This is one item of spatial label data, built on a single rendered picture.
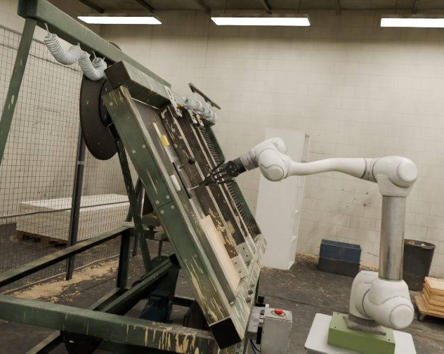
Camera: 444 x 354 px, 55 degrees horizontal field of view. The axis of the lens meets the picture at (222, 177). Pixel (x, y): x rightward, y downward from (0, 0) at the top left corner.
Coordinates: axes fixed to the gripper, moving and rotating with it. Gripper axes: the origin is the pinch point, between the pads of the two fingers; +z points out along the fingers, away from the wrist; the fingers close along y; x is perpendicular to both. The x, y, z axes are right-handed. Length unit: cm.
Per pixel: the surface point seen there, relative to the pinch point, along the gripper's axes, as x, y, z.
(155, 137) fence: 2.0, -30.7, 13.6
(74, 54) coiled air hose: 8, -90, 36
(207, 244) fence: 2.1, 27.6, 12.9
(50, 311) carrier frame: -22, 24, 87
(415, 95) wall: 538, -1, -273
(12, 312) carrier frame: -22, 16, 105
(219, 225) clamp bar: 38.5, 24.4, 11.3
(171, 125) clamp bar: 38, -40, 12
